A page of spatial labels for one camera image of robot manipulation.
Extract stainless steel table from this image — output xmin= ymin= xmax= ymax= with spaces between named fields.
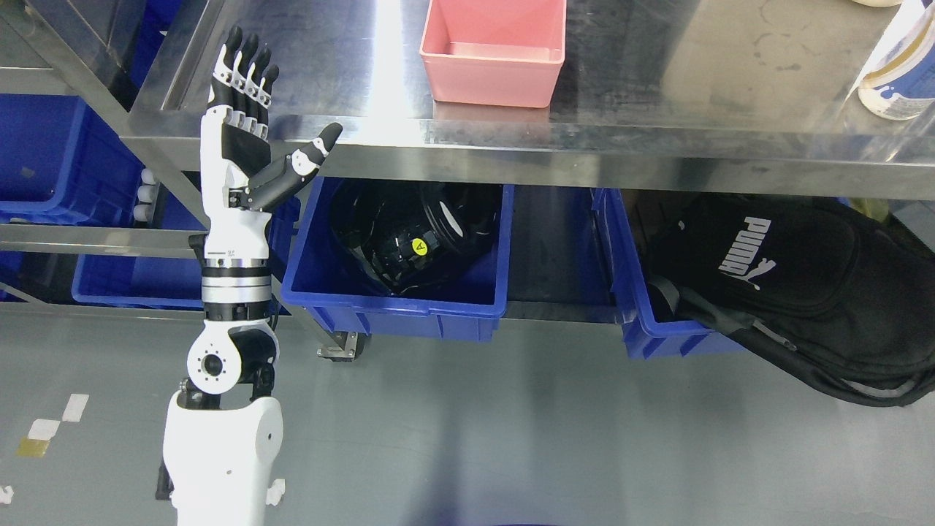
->
xmin=127 ymin=1 xmax=933 ymax=200

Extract black Puma backpack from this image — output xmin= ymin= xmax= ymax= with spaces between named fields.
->
xmin=645 ymin=194 xmax=934 ymax=408

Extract blue bin with black device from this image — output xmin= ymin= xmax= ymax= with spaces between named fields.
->
xmin=283 ymin=177 xmax=515 ymax=342

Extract black round device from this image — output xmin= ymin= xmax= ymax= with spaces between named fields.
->
xmin=329 ymin=179 xmax=503 ymax=296

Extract blue bin with backpack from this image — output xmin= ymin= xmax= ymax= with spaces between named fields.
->
xmin=592 ymin=188 xmax=744 ymax=359

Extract stainless steel shelf rack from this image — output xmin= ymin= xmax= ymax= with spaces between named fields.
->
xmin=2 ymin=1 xmax=323 ymax=330

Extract blue shelf bin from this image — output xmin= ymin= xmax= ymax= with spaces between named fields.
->
xmin=72 ymin=197 xmax=301 ymax=312
xmin=1 ymin=94 xmax=143 ymax=227

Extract blue shelf bin lower left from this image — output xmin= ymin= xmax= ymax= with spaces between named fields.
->
xmin=72 ymin=197 xmax=301 ymax=312

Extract white bottle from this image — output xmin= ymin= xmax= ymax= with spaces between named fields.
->
xmin=856 ymin=1 xmax=934 ymax=122

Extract white robot forearm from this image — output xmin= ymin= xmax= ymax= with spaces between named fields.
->
xmin=161 ymin=270 xmax=284 ymax=525

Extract blue shelf bin upper left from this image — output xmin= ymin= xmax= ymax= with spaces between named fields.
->
xmin=1 ymin=94 xmax=143 ymax=227

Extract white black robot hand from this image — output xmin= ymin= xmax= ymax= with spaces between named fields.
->
xmin=197 ymin=26 xmax=343 ymax=278

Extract pink plastic storage box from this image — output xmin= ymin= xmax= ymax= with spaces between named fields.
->
xmin=419 ymin=1 xmax=568 ymax=109

